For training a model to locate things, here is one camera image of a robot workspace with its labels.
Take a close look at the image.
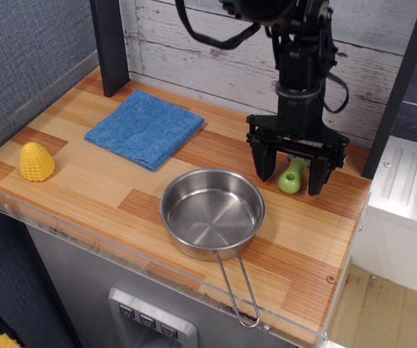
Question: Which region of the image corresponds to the green handled grey spatula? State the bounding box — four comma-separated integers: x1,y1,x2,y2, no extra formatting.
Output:
278,155,307,194

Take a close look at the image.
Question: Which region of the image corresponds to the dark vertical post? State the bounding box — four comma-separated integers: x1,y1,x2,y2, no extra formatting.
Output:
90,0,129,97
362,18,417,179

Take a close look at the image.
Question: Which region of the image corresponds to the blue folded cloth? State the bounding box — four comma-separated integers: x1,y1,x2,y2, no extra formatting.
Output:
84,90,205,172

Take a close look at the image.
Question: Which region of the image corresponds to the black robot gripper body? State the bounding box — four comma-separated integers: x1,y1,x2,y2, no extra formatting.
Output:
247,82,348,169

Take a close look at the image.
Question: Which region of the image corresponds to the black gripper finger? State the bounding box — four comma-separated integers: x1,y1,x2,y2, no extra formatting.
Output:
308,157,336,196
251,136,278,181

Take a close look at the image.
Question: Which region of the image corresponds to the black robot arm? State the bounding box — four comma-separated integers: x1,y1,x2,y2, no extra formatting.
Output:
223,1,350,196

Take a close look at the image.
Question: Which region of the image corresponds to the dark right vertical post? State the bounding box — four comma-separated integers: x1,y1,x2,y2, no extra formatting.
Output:
362,18,417,179

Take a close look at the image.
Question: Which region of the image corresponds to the dark left vertical post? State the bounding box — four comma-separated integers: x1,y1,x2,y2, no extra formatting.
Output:
90,0,129,97

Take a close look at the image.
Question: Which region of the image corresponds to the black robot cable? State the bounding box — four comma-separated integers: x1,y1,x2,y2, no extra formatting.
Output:
174,0,262,51

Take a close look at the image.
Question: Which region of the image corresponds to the yellow toy corn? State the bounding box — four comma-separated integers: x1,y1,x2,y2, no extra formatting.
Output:
20,142,56,182

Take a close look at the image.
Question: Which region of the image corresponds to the white ridged sink unit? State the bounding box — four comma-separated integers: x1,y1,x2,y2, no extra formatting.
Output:
350,137,417,291

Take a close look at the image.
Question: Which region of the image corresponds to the steel pan with wire handle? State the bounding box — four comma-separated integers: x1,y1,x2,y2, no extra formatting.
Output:
159,167,266,329

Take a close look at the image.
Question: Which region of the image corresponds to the yellow object bottom left corner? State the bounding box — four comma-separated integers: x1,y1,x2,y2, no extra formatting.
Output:
0,334,21,348

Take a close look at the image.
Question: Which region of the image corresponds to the silver dispenser button panel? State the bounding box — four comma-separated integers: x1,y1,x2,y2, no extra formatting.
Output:
108,287,199,347

